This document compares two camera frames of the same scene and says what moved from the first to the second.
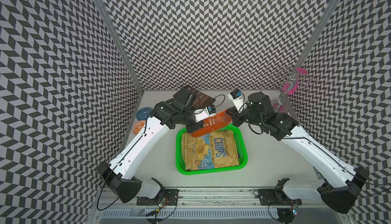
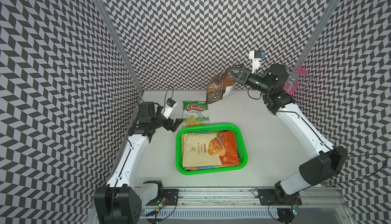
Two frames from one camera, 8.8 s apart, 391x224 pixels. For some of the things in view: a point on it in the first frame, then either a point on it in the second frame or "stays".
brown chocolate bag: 201,100 -> 221,87
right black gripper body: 246,115 -> 257,82
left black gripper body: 188,119 -> 158,120
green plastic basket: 243,157 stays
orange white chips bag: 217,121 -> 210,149
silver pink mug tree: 291,83 stays
